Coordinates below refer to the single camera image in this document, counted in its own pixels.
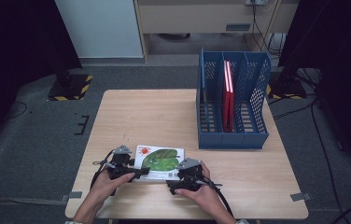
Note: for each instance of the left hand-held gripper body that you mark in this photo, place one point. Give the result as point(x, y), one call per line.
point(119, 165)

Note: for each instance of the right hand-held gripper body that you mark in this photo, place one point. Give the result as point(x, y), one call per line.
point(190, 174)

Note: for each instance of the white book with green leaf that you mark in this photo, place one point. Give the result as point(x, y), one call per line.
point(159, 158)

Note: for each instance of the blue plastic file rack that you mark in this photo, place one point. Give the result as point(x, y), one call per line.
point(214, 143)

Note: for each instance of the red illustrated hardcover book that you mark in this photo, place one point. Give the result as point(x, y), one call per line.
point(231, 109)
point(225, 109)

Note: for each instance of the person's left hand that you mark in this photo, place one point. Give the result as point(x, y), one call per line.
point(105, 189)

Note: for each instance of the person's right hand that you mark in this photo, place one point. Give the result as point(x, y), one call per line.
point(206, 199)

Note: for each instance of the black floor tape marks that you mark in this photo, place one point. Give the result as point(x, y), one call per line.
point(84, 124)

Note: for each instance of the black stand base hazard stripes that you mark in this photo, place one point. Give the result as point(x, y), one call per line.
point(285, 90)
point(71, 87)

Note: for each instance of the white cabinet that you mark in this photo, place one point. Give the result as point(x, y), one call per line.
point(99, 28)

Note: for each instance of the dark curtain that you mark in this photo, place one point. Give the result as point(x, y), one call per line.
point(15, 37)
point(344, 46)

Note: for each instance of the white power strip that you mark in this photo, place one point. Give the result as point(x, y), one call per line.
point(256, 2)

